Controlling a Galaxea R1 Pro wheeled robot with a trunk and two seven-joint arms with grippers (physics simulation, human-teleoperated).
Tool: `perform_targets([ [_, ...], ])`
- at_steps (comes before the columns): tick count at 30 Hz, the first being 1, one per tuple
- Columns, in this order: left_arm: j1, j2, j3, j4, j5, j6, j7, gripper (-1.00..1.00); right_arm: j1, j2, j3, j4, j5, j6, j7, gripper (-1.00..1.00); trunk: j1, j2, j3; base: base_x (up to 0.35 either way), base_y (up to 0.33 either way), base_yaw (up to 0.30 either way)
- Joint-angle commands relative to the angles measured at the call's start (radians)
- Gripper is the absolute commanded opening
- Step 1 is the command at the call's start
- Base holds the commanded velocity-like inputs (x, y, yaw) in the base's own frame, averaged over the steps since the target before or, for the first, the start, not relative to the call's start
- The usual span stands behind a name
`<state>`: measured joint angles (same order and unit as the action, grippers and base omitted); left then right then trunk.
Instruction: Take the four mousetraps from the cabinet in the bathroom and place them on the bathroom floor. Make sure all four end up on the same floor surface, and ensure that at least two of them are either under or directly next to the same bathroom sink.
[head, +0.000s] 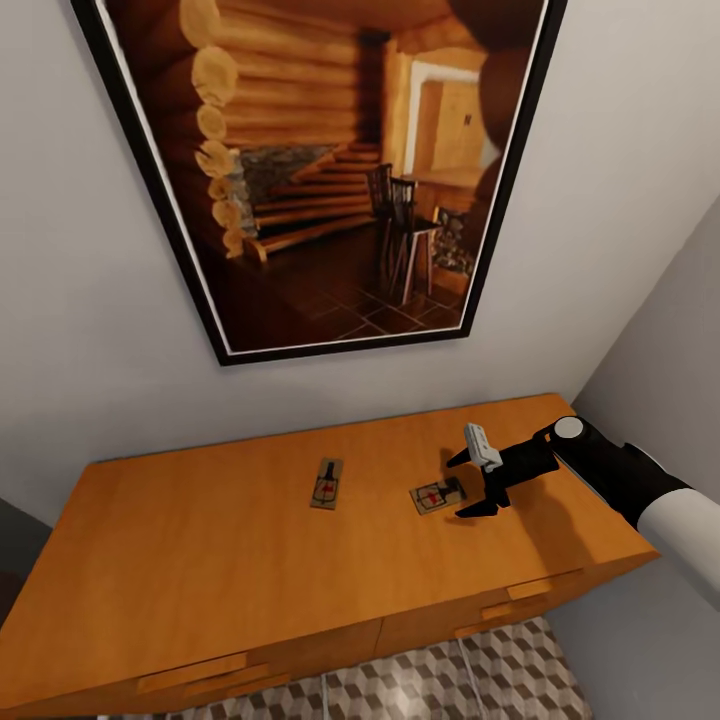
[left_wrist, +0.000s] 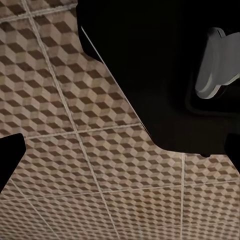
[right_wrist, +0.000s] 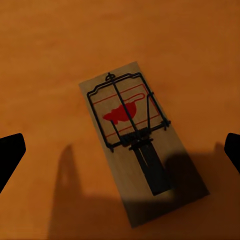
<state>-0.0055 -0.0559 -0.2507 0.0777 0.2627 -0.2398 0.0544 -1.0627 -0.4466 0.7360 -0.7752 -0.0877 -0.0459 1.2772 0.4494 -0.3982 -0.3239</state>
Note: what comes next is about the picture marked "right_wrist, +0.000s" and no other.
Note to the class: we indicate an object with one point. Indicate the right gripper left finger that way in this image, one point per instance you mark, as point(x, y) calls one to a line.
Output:
point(12, 150)

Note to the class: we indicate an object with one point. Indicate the mousetrap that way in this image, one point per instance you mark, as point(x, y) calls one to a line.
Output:
point(151, 168)

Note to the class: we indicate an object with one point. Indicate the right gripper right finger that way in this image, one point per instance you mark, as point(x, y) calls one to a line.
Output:
point(232, 149)

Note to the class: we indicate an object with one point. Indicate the cabinet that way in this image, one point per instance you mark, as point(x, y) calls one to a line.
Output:
point(63, 188)

